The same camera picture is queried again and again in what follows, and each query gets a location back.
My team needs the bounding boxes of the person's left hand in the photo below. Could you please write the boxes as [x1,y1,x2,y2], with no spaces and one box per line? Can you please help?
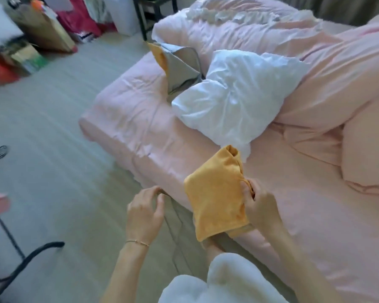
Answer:
[125,185,166,247]

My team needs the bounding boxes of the person's left forearm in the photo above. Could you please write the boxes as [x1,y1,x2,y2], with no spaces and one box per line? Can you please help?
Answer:
[99,240,151,303]

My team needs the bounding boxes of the grey-green cushion cover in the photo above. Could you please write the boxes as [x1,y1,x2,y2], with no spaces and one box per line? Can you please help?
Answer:
[146,41,205,96]
[183,144,257,243]

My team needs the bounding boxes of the person's white trousers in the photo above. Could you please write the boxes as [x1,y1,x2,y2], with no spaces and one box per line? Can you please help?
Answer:
[157,252,290,303]

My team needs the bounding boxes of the thin gold bracelet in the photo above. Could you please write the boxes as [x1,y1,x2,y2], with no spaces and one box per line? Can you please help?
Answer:
[124,239,150,248]

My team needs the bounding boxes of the black chair base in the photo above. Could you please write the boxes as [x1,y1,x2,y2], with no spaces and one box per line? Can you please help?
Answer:
[0,213,66,301]

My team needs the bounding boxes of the thin dark cable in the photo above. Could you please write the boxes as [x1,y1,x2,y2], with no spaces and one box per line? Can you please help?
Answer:
[159,191,191,276]

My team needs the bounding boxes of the pink bed sheet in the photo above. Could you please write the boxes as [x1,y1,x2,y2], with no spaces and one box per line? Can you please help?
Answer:
[78,20,379,303]

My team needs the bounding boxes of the green printed box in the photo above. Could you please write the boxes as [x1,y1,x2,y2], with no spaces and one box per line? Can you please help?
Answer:
[8,42,50,75]

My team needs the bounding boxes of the white cushion insert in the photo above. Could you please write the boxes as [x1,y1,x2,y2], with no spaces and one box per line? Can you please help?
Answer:
[171,49,312,164]

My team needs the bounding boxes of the person's right hand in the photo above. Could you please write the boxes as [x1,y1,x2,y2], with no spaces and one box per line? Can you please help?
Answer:
[240,178,284,233]

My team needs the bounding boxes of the pink duvet with white ruffle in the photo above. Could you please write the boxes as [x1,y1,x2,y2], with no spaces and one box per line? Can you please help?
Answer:
[151,0,379,168]

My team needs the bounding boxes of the red plastic bag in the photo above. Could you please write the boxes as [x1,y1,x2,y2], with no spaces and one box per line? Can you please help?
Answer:
[55,0,118,44]

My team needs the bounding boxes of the plain pink pillow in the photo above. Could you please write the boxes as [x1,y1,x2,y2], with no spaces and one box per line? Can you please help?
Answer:
[340,87,379,196]

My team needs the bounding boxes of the white fluffy item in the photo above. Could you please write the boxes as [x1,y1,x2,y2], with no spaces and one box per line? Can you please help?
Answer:
[0,1,25,48]

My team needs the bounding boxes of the brown cardboard box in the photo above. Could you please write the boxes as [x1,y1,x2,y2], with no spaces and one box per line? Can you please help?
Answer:
[5,1,79,55]

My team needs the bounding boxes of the black metal rack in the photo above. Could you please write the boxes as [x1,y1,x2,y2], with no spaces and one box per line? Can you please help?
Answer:
[132,0,179,42]

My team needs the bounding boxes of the person's right forearm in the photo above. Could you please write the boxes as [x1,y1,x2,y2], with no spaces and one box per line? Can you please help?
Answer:
[264,223,345,303]

